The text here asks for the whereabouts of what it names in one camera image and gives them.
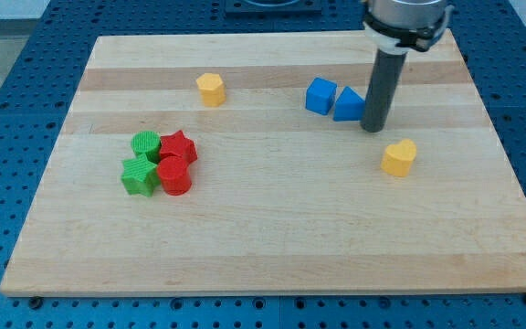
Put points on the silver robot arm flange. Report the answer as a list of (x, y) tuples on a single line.
[(396, 26)]

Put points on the blue cube block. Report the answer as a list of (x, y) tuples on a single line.
[(320, 96)]

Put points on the yellow hexagon block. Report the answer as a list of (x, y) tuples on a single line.
[(212, 89)]

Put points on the light wooden board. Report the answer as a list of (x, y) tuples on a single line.
[(283, 201)]

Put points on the red star block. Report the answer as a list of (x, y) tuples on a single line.
[(177, 144)]

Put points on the red cylinder block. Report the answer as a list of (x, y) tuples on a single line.
[(174, 176)]

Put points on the blue triangle block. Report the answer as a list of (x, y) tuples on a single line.
[(349, 106)]

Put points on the green cylinder block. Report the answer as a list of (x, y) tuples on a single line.
[(146, 143)]

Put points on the green star block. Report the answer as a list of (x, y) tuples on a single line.
[(139, 176)]

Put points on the yellow heart block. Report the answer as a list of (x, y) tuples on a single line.
[(398, 158)]

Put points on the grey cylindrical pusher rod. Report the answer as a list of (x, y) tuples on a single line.
[(386, 72)]

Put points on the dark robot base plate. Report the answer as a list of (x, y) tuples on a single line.
[(272, 7)]

